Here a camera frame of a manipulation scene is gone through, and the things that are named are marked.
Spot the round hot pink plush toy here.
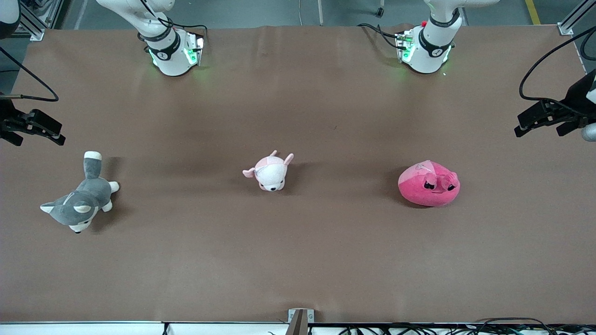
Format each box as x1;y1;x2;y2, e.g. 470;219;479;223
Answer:
398;160;461;208

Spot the grey husky plush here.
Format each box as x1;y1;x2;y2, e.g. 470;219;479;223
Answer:
40;151;120;234

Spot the pale pink dog plush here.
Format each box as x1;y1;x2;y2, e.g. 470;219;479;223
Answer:
242;150;295;192

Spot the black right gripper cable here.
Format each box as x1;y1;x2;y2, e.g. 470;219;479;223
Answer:
0;46;60;103

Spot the black right arm base cable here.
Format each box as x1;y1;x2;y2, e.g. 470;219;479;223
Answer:
138;0;209;47

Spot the black arm base cable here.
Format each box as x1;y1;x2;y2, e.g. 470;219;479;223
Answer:
357;22;408;51
138;0;209;47

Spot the black left arm base cable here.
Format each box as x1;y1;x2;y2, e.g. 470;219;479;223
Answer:
357;22;408;51

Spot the white table edge rail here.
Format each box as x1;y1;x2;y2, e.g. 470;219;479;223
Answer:
0;321;596;335

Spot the black cable bundle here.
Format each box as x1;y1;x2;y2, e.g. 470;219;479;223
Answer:
338;318;596;335

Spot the metal table edge bracket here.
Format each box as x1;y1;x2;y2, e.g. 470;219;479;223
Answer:
288;308;315;335

